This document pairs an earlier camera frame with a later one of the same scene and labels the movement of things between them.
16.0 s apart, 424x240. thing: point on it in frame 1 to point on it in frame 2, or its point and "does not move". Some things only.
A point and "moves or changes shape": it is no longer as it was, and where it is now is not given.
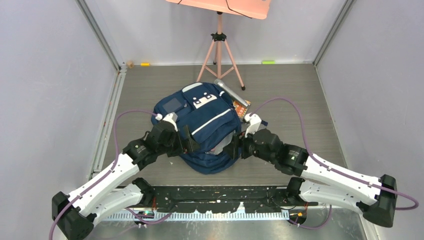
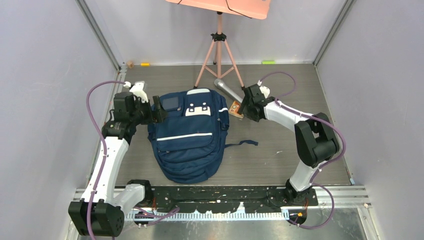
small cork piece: [130, 64] does not move
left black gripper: [188, 144] to [159, 114]
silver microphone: [219, 82] does not move
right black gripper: [232, 149] to [243, 109]
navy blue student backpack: [213, 119] moves or changes shape
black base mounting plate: [223, 198] does not move
